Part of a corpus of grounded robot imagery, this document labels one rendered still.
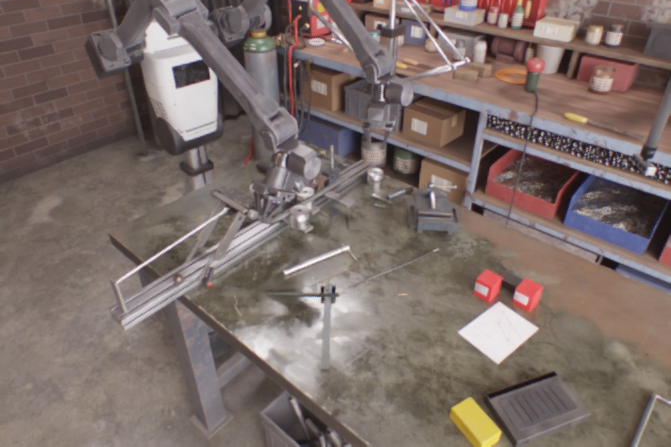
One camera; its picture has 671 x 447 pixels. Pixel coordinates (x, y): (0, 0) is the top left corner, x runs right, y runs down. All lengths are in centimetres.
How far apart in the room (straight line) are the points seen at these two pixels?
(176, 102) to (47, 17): 209
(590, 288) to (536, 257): 15
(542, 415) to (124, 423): 157
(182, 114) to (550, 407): 143
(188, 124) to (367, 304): 101
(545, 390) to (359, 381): 35
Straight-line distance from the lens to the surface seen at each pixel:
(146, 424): 212
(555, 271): 135
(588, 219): 255
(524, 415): 101
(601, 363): 117
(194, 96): 183
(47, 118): 390
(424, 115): 273
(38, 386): 240
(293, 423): 198
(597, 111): 255
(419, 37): 329
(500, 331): 115
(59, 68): 386
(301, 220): 128
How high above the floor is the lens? 171
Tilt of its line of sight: 33 degrees down
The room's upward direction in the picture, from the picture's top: straight up
